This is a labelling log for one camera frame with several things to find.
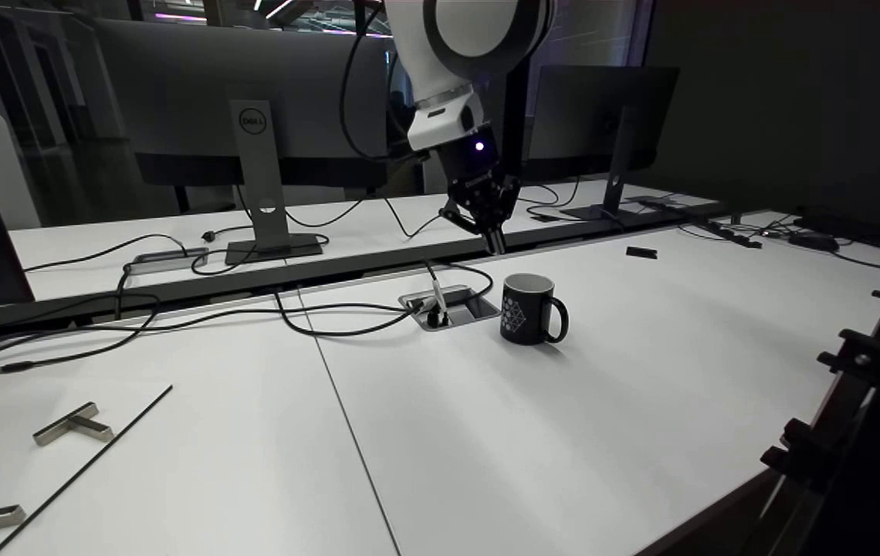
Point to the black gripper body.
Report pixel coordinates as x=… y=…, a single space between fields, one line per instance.
x=473 y=172

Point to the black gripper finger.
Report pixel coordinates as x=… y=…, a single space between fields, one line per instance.
x=504 y=205
x=471 y=218

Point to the black mug with white print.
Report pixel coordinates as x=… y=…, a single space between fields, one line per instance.
x=524 y=313

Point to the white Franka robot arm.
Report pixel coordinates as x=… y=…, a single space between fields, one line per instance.
x=439 y=113

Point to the silver table outlet box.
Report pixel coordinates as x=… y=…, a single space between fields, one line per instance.
x=466 y=299

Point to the dark monitor stand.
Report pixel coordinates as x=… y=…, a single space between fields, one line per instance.
x=620 y=166

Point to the black monitor screen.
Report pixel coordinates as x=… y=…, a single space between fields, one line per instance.
x=182 y=92
x=594 y=113

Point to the small black block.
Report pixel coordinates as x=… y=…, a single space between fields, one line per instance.
x=641 y=252

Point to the black monitor stand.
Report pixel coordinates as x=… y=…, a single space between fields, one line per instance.
x=257 y=166

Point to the black desk gadget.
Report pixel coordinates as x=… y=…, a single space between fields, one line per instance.
x=812 y=238
x=744 y=237

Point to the flat black desk box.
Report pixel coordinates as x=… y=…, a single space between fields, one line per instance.
x=166 y=255

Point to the thin black rod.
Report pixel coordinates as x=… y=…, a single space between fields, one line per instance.
x=84 y=468

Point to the black camera frame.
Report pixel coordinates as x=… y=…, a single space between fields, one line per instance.
x=871 y=433

